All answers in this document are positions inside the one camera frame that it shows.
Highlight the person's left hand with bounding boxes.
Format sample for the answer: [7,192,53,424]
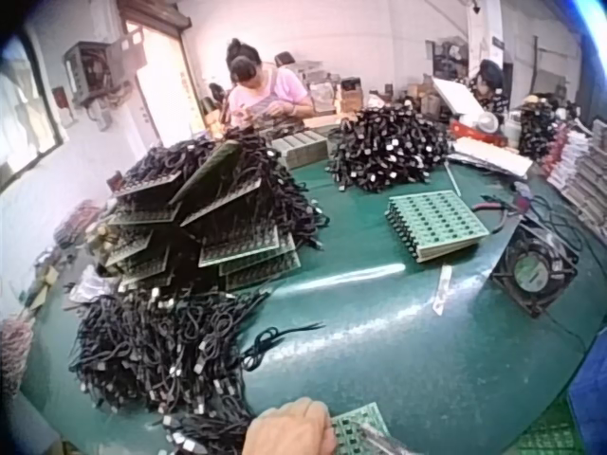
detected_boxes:
[242,396,340,455]

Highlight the green circuit board panel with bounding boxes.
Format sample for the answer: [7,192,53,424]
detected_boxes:
[329,402,399,455]

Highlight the small white strip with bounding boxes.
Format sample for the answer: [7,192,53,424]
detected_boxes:
[432,264,455,317]

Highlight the green panel with holes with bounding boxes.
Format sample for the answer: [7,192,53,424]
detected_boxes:
[510,410,587,455]

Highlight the stack of green circuit panels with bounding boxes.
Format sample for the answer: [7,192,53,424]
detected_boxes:
[384,189,490,264]

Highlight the black square cooling fan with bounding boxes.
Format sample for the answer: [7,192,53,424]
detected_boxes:
[489,221,580,319]

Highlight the blue plastic crate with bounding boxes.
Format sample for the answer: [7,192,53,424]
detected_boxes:
[566,348,607,455]

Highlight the thin white stick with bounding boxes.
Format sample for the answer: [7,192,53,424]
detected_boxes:
[444,159,464,198]

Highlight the row of grey green panels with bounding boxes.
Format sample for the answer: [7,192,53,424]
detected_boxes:
[269,128,331,170]

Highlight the clutter heap beside table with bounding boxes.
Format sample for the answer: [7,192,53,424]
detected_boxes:
[26,197,118,312]

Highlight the white flat tray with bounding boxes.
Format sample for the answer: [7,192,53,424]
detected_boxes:
[447,138,535,180]

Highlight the shelf with cartons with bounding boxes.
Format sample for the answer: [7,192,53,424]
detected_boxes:
[303,70,440,116]

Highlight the white tilted board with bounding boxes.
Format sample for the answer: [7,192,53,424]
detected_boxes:
[430,75,500,130]

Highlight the stack of printed packets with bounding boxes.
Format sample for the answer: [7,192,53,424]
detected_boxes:
[543,118,607,222]

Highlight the doorway with roller shutter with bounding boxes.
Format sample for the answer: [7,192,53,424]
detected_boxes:
[118,0,203,148]

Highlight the window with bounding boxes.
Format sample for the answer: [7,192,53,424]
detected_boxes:
[0,27,65,191]

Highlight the loose black cable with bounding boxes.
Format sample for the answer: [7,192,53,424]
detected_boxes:
[240,321,328,372]

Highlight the heap of panels with cables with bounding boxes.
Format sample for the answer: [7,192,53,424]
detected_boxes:
[94,126,331,296]

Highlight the red handled cutting pliers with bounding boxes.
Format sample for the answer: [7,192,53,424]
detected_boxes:
[471,197,528,234]

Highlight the black fan power cable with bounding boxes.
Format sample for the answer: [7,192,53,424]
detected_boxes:
[521,191,592,266]

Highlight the pink white cable coil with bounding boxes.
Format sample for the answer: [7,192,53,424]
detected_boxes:
[0,315,35,383]

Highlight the red wall box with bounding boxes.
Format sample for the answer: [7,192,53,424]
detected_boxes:
[50,84,78,126]

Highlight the grey wall electrical box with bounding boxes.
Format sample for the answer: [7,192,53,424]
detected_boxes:
[63,38,133,109]

